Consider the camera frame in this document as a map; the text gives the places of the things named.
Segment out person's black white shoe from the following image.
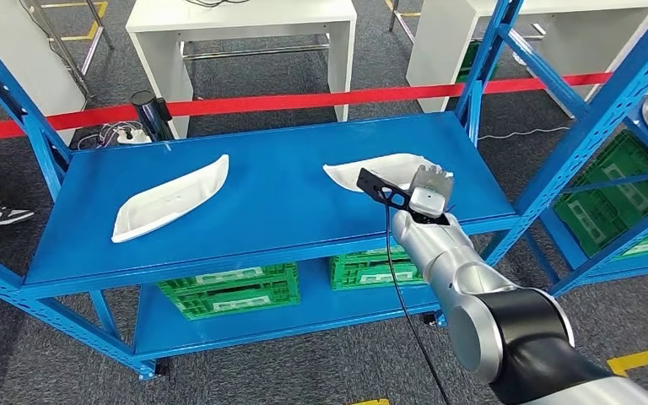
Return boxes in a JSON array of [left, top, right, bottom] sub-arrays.
[[0, 205, 35, 231]]

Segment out red barrier belt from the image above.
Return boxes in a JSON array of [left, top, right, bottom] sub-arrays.
[[0, 66, 648, 144]]

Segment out blue metal shelf rack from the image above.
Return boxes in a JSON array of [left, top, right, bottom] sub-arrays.
[[0, 0, 648, 382], [538, 97, 648, 297]]

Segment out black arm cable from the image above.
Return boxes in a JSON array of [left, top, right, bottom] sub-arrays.
[[384, 198, 451, 405]]

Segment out white cabinet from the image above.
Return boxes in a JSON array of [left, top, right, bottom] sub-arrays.
[[0, 0, 88, 147]]

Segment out black coiled cable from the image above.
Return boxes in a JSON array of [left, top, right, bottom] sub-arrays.
[[184, 0, 252, 8]]

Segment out white plastic shell part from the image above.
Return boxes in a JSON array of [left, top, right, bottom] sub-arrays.
[[111, 154, 230, 244], [322, 153, 454, 194]]

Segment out tangled thin floor cables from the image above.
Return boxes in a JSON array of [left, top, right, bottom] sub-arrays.
[[77, 121, 129, 151]]

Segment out white floor cable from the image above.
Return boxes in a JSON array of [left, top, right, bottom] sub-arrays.
[[478, 125, 571, 141]]

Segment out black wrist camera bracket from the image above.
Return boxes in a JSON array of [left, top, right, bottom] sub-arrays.
[[355, 167, 414, 213]]

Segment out yellow floor tape square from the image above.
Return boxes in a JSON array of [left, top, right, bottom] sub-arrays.
[[41, 1, 109, 41]]

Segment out white power strip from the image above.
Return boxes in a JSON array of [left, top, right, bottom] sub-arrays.
[[116, 128, 153, 145]]

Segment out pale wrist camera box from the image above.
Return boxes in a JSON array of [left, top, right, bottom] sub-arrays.
[[408, 186, 449, 220]]

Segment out black stanchion post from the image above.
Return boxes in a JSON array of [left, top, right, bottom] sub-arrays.
[[129, 90, 176, 143]]

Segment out chrome metal frame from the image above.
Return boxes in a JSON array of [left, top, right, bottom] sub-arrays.
[[19, 0, 116, 99]]

